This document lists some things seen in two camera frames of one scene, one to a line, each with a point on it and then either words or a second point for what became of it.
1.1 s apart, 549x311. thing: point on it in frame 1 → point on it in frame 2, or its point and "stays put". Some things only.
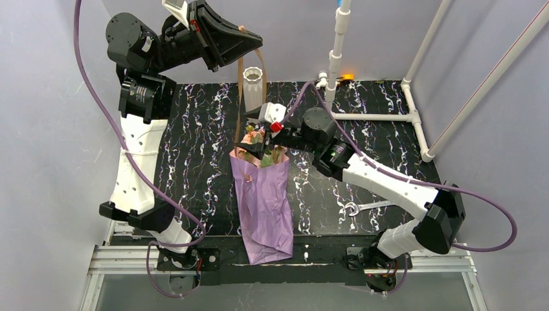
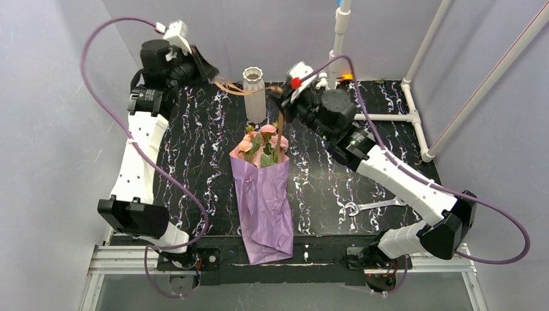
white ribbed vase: (252, 85) stays put
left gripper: (206, 36) → (202, 62)
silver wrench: (358, 207) stays put
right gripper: (266, 140) → (287, 100)
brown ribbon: (239, 74) → (230, 89)
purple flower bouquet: (264, 190) stays put
